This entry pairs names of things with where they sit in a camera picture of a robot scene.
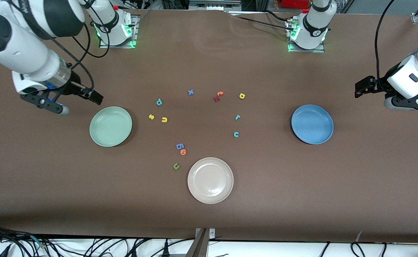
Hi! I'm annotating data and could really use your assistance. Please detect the green plate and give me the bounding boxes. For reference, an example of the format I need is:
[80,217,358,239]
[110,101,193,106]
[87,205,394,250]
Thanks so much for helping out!
[89,106,133,147]

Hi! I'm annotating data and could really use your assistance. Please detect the blue plate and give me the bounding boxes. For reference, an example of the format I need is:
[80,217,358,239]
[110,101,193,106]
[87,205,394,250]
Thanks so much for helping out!
[291,104,334,145]

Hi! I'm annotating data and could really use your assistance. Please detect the red box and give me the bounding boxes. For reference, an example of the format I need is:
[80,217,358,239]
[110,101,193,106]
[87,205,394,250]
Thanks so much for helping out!
[280,0,311,9]

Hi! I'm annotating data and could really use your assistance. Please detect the brown table cover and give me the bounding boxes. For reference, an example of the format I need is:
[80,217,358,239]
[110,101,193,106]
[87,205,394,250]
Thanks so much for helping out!
[0,7,418,244]

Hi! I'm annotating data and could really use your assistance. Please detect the beige plate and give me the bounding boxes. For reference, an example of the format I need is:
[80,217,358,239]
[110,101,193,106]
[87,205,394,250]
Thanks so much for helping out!
[187,157,234,204]

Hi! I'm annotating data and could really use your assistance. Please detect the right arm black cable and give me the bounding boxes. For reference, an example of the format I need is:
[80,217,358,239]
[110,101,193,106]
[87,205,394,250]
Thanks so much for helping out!
[50,0,110,94]

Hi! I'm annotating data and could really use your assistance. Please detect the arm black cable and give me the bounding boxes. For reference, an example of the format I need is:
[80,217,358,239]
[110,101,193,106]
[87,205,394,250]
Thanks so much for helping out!
[374,0,397,90]
[50,0,110,94]

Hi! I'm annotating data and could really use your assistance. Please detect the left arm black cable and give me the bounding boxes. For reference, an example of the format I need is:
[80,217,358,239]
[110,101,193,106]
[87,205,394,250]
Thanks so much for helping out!
[374,0,397,90]

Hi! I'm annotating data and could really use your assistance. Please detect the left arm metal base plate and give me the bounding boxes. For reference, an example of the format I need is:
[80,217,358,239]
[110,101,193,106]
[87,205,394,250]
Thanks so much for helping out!
[287,20,325,53]

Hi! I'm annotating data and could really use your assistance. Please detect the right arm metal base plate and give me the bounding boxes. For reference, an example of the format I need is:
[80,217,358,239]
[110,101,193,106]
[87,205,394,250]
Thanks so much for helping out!
[99,14,140,49]

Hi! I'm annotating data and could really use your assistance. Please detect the teal cable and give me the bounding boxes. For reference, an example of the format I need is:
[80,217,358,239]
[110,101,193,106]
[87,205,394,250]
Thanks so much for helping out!
[30,235,47,248]

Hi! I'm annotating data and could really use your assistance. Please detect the grey metal rail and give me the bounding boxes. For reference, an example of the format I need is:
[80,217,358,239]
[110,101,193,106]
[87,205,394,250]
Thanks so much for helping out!
[189,0,242,11]

